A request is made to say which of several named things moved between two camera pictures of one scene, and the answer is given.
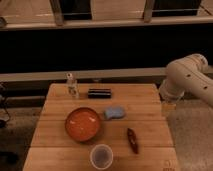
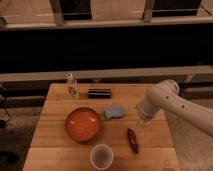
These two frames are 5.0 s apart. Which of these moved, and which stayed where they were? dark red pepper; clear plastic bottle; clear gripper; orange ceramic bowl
Moved: clear gripper
Stayed: clear plastic bottle; orange ceramic bowl; dark red pepper
